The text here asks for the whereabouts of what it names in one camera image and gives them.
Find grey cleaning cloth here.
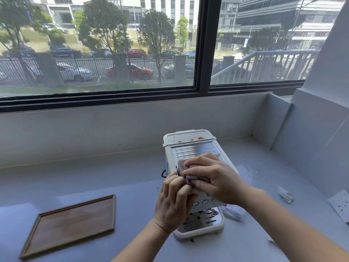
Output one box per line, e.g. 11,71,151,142
177,159,212,188

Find black car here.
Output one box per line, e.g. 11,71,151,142
51,47,81,58

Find white car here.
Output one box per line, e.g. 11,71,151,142
55,62,93,82

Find clear plastic bag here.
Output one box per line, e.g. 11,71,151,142
220,205,246,222

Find crumpled clear plastic wrapper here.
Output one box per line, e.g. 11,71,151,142
278,186,294,204

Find person's left hand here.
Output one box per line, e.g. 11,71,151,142
154,172,197,235

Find black metal fence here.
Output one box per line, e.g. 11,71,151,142
0,57,196,85

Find person's left forearm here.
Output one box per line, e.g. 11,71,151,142
111,218,171,262

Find black window frame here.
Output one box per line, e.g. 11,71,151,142
0,0,306,113

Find white steel coffee machine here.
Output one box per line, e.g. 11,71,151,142
163,129,240,242

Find person's right forearm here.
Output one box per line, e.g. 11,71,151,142
241,188,349,262

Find grey stair railing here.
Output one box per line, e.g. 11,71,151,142
211,50,320,85

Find brown wooden tray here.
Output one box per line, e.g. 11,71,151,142
19,194,116,260

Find white wall socket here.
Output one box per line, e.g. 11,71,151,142
328,189,349,224

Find small red car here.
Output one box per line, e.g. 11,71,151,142
128,49,147,59

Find person's right hand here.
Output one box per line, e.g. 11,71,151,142
182,153,263,208

